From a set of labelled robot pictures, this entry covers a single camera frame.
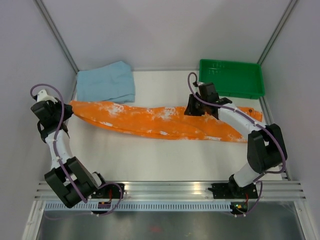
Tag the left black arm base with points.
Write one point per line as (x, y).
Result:
(110, 191)

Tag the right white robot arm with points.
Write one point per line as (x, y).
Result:
(266, 152)

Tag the light blue folded trousers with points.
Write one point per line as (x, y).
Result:
(113, 82)

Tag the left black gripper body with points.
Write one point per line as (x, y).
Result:
(57, 119)

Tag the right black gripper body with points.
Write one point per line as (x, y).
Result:
(198, 97)

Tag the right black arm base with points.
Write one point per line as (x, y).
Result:
(232, 191)

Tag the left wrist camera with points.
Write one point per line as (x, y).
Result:
(45, 106)

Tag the green plastic tray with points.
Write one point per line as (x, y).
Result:
(232, 78)

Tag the orange tie-dye trousers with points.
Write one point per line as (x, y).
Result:
(167, 123)

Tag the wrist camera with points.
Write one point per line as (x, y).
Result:
(208, 92)
(45, 106)

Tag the aluminium mounting rail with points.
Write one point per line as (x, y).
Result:
(272, 190)

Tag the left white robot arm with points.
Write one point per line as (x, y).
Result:
(68, 177)

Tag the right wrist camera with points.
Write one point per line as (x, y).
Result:
(208, 92)

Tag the white slotted cable duct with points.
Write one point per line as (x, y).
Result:
(152, 206)

